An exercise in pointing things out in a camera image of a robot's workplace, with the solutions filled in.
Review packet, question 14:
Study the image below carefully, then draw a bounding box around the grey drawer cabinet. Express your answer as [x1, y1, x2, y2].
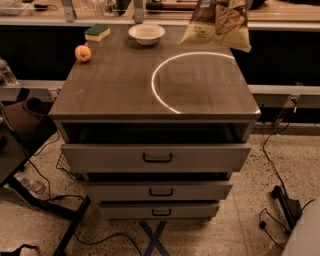
[50, 25, 260, 208]

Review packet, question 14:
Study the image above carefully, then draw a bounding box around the bottom grey drawer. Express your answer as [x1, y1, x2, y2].
[99, 203, 220, 220]

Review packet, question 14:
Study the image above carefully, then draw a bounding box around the orange fruit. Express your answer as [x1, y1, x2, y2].
[75, 45, 92, 63]

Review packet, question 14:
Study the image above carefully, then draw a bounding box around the black floor cable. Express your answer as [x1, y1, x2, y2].
[24, 131, 144, 256]
[258, 123, 316, 251]

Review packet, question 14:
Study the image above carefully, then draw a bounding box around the plastic bottle on floor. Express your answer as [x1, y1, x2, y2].
[17, 176, 46, 196]

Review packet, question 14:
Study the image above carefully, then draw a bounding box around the top grey drawer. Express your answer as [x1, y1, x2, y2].
[61, 144, 251, 173]

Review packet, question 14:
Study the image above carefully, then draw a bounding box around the brown chair seat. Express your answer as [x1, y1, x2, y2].
[2, 97, 47, 141]

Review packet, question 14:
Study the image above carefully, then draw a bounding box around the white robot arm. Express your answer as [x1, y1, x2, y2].
[281, 199, 320, 256]

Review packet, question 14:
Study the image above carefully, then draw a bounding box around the white bowl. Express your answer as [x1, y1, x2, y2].
[128, 24, 165, 46]

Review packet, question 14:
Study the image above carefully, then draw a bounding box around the brown sea salt chip bag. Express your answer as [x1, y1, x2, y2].
[179, 0, 251, 52]

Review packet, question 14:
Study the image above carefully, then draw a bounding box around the black floor cable right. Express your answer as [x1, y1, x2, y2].
[258, 123, 316, 251]

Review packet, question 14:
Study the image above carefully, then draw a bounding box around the green yellow sponge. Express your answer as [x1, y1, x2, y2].
[85, 24, 110, 42]

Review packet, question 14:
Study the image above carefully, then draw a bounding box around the clear plastic water bottle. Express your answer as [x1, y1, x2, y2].
[0, 58, 18, 86]

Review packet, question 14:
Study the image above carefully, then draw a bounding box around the black metal stand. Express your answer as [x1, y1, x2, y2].
[271, 185, 302, 230]

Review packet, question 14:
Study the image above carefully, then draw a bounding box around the black floor cable left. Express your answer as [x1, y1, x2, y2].
[24, 131, 144, 256]

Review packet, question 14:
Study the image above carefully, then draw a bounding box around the grey drawer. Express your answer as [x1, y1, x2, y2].
[61, 144, 251, 173]
[84, 181, 232, 202]
[99, 203, 220, 220]

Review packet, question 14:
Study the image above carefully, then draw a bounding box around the black side table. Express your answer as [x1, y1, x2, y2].
[0, 102, 91, 256]

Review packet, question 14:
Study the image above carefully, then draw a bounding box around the middle grey drawer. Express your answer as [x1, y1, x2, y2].
[84, 181, 232, 202]

